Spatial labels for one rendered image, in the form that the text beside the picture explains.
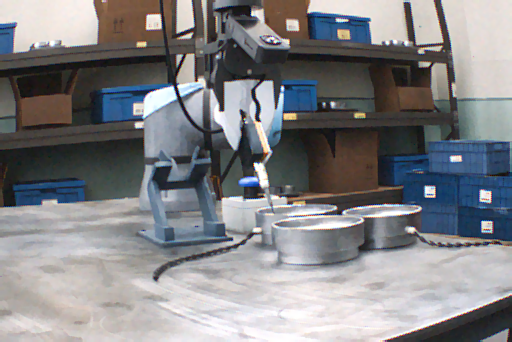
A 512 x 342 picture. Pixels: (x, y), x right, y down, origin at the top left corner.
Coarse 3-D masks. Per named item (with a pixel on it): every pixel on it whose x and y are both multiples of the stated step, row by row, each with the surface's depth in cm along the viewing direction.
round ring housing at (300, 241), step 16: (272, 224) 83; (288, 224) 87; (304, 224) 88; (320, 224) 88; (336, 224) 88; (352, 224) 79; (272, 240) 83; (288, 240) 80; (304, 240) 79; (320, 240) 78; (336, 240) 79; (352, 240) 80; (288, 256) 81; (304, 256) 79; (320, 256) 79; (336, 256) 79; (352, 256) 81
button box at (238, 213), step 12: (228, 204) 109; (240, 204) 105; (252, 204) 106; (264, 204) 106; (276, 204) 107; (228, 216) 109; (240, 216) 106; (252, 216) 106; (228, 228) 110; (240, 228) 106; (252, 228) 106
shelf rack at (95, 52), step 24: (192, 0) 447; (72, 48) 409; (96, 48) 416; (120, 48) 423; (144, 48) 431; (192, 48) 445; (0, 72) 430; (24, 72) 441; (48, 72) 454; (168, 72) 494; (0, 144) 390; (24, 144) 398; (48, 144) 406
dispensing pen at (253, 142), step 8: (240, 112) 101; (248, 128) 98; (256, 128) 99; (248, 136) 98; (256, 136) 98; (240, 144) 100; (248, 144) 97; (256, 144) 97; (240, 152) 100; (248, 152) 98; (256, 152) 97; (264, 152) 97; (240, 160) 100; (248, 160) 98; (256, 160) 98; (248, 168) 99; (256, 168) 98; (264, 168) 98; (264, 176) 97; (264, 184) 96; (272, 208) 95
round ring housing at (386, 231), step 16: (368, 208) 95; (384, 208) 95; (400, 208) 94; (416, 208) 91; (368, 224) 85; (384, 224) 85; (400, 224) 85; (416, 224) 86; (368, 240) 86; (384, 240) 85; (400, 240) 86
